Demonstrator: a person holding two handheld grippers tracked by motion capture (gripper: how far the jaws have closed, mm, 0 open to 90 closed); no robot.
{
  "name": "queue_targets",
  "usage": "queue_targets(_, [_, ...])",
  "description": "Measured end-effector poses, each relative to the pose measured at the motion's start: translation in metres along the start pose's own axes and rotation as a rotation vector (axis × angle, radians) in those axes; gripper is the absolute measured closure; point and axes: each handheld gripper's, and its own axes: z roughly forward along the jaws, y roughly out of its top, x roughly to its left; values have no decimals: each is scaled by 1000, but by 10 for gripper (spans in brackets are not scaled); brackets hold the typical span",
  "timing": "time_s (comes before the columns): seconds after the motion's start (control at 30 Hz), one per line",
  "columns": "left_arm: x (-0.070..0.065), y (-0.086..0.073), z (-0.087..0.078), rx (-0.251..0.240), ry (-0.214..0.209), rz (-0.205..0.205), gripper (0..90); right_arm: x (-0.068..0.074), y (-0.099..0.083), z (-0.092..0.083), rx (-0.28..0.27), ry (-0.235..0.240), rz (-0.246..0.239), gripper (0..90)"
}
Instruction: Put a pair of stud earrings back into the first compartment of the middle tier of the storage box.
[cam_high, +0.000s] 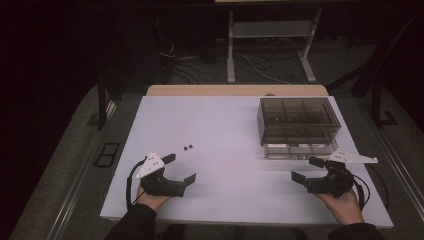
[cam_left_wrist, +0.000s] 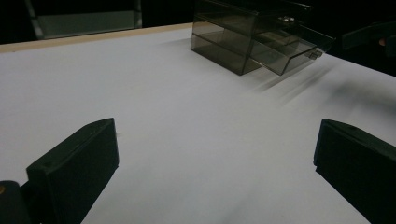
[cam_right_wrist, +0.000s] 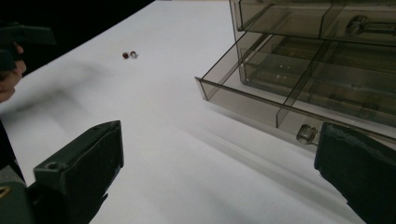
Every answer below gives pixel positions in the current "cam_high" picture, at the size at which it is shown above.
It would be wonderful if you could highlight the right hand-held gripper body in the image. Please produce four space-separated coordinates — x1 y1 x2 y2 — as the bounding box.
305 149 379 199

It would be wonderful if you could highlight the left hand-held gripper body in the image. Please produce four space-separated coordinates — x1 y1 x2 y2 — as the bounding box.
135 151 186 198

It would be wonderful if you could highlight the smoky transparent drawer box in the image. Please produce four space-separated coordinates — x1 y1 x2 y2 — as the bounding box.
256 96 342 160

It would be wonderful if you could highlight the person's left hand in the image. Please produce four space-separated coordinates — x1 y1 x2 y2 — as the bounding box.
135 185 174 214

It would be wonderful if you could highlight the person's right hand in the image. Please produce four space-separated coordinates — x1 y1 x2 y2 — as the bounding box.
314 188 365 226

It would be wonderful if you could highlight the black floor socket plate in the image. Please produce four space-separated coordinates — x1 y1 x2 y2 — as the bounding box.
93 142 121 168

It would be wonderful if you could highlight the wooden table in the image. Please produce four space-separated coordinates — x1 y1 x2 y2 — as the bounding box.
145 84 330 98

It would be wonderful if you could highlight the grey metal stand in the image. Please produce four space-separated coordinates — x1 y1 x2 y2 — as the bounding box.
226 7 324 84

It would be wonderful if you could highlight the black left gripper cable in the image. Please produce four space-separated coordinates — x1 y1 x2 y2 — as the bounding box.
125 155 148 211

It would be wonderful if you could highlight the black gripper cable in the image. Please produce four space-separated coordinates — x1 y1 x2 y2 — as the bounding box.
125 155 148 211
351 163 390 212

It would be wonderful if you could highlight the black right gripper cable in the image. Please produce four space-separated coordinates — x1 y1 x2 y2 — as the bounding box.
351 163 390 212

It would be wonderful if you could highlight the dark metal frame leg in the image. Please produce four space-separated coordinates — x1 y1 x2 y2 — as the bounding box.
85 49 125 132
324 6 424 129

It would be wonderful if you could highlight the tangle of floor cables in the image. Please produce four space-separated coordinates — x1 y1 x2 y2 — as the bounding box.
159 36 301 86

